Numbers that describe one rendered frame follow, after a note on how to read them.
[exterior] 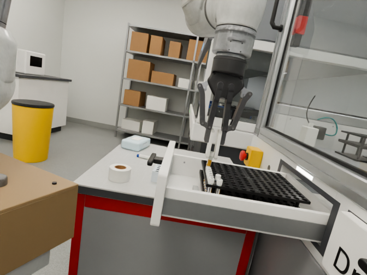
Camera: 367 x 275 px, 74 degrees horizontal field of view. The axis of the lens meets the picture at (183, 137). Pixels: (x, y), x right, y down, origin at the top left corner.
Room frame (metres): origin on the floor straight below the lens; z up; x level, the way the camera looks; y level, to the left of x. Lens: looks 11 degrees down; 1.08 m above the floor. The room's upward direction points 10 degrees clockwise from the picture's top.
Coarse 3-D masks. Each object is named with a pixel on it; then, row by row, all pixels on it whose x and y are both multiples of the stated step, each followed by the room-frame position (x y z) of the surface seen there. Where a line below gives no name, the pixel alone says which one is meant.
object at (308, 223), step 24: (192, 168) 0.68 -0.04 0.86; (168, 192) 0.44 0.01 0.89; (192, 192) 0.44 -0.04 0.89; (168, 216) 0.44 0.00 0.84; (192, 216) 0.43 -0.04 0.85; (216, 216) 0.43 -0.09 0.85; (240, 216) 0.44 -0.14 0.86; (264, 216) 0.44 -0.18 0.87; (288, 216) 0.44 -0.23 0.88; (312, 216) 0.44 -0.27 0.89; (312, 240) 0.44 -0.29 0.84
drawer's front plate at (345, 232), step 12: (348, 216) 0.37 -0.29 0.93; (336, 228) 0.39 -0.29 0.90; (348, 228) 0.36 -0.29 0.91; (360, 228) 0.34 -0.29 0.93; (336, 240) 0.38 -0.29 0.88; (348, 240) 0.35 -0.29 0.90; (360, 240) 0.33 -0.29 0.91; (336, 252) 0.37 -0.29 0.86; (348, 252) 0.35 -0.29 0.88; (360, 252) 0.33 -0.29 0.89; (324, 264) 0.39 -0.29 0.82; (336, 264) 0.36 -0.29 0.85
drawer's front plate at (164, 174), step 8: (168, 152) 0.56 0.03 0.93; (168, 160) 0.50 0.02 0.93; (160, 168) 0.44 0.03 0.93; (168, 168) 0.45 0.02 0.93; (160, 176) 0.42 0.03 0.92; (168, 176) 0.51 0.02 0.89; (160, 184) 0.42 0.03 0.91; (160, 192) 0.42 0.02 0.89; (160, 200) 0.42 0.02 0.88; (152, 208) 0.42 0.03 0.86; (160, 208) 0.42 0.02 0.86; (152, 216) 0.42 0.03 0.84; (160, 216) 0.42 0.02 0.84; (152, 224) 0.42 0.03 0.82
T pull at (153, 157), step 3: (153, 153) 0.59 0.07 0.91; (150, 156) 0.56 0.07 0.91; (153, 156) 0.56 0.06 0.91; (156, 156) 0.57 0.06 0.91; (150, 159) 0.53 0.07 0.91; (153, 159) 0.55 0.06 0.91; (156, 159) 0.55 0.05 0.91; (159, 159) 0.55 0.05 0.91; (162, 159) 0.55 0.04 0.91; (147, 162) 0.52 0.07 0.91; (150, 162) 0.52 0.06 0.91; (153, 162) 0.55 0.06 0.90; (156, 162) 0.55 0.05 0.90; (159, 162) 0.55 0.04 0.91; (150, 165) 0.52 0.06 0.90
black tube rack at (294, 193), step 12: (216, 168) 0.60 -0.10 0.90; (228, 168) 0.61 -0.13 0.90; (240, 168) 0.63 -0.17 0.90; (228, 180) 0.52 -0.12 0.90; (240, 180) 0.54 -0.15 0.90; (252, 180) 0.56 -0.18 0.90; (264, 180) 0.57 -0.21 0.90; (276, 180) 0.58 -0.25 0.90; (228, 192) 0.53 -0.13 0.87; (240, 192) 0.48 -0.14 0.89; (252, 192) 0.48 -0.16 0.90; (264, 192) 0.49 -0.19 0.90; (276, 192) 0.50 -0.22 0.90; (288, 192) 0.52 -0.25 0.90; (288, 204) 0.52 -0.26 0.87
